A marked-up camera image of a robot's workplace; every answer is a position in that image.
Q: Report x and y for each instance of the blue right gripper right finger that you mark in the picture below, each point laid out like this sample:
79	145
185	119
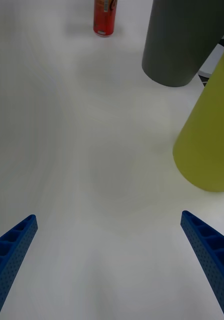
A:
212	255

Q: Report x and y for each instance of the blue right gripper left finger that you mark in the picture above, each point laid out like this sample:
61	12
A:
9	255

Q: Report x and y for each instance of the red orange drink can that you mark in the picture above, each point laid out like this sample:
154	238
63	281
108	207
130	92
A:
104	17

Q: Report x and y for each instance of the yellow-green plastic waste bin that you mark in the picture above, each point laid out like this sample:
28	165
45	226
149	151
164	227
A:
207	140

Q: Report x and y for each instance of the grey plastic waste bin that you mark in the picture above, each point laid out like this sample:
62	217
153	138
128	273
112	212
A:
177	42

